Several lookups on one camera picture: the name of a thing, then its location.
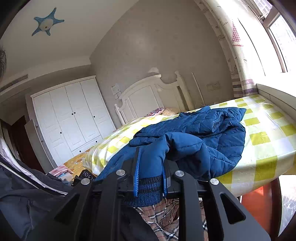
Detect blue quilted jacket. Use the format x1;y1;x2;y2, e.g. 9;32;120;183
94;105;247;208

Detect blue star ceiling lamp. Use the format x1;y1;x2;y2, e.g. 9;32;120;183
32;7;65;36

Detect window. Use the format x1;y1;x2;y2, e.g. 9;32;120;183
240;0;296;73

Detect beige pillow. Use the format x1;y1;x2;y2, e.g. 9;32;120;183
163;107;181;115

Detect yellow-green checked blanket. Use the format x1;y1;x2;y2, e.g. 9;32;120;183
83;94;296;197

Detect red bed frame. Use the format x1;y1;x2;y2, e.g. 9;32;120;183
238;177;284;237

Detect floral patterned pillow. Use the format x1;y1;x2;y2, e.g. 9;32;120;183
144;108;164;117

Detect air vent grille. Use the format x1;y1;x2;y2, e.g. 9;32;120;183
0;74;28;93

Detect yellow floral quilt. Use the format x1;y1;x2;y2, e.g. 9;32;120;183
63;148;95;173

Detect white pole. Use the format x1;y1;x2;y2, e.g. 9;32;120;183
191;72;206;106

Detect white wooden headboard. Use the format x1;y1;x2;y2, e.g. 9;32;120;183
114;71;192;126

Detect white wardrobe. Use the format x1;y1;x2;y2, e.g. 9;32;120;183
30;75;116;168

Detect pink patterned cloth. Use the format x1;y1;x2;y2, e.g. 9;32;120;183
47;166;73;180

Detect person's hair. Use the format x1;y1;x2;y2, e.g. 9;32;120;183
0;45;7;81

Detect plaid pants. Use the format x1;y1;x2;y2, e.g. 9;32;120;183
135;197;206;241

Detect printed curtain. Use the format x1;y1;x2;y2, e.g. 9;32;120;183
196;0;266;98

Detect dark wooden door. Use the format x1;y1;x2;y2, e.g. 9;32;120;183
0;115;45;174

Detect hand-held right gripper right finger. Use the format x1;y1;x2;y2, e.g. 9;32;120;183
162;159;272;241

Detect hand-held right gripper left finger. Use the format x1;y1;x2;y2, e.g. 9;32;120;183
28;147;142;241

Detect wall paper notices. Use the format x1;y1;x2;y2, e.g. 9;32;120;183
110;85;122;100

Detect grey window sill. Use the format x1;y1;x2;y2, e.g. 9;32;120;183
256;83;296;106

